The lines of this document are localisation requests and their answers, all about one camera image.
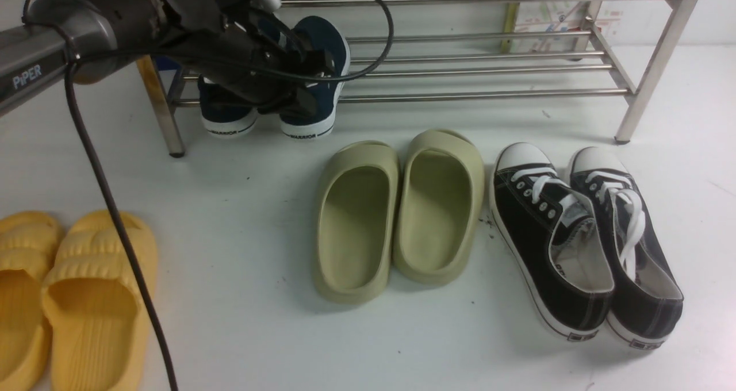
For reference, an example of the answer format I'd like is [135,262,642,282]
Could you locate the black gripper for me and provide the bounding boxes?
[184,25,335,118]

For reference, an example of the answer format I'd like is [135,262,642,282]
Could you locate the navy slip-on shoe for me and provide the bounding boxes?
[197,75,259,139]
[279,16,351,140]

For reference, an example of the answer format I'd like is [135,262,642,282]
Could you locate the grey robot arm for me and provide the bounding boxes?
[2,0,338,117]

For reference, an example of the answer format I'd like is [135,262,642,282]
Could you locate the metal shoe rack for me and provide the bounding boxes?
[136,0,709,159]

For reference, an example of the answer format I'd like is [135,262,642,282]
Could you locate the left olive foam slide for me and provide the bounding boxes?
[313,140,400,305]

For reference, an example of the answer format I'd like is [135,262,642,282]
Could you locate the olive foam slide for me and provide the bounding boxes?
[393,129,486,286]
[313,140,400,305]

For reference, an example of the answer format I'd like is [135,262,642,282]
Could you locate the right olive foam slide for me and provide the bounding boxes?
[393,129,486,286]

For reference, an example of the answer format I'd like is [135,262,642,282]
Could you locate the printed paper sheet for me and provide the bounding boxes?
[500,1,623,53]

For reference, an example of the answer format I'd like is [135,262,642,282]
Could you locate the left yellow foam slide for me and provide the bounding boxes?
[1,211,63,390]

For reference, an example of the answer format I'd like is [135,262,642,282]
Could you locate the yellow foam slide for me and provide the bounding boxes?
[1,211,63,390]
[40,210,151,390]

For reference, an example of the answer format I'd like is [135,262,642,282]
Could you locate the right yellow foam slide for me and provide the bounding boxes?
[40,210,151,390]

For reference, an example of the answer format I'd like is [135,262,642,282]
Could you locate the left black canvas sneaker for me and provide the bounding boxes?
[489,143,615,342]

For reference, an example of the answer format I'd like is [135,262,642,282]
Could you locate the black canvas sneaker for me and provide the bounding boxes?
[569,147,684,351]
[489,143,615,342]

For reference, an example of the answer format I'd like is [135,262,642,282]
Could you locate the right black canvas sneaker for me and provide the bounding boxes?
[569,147,684,351]

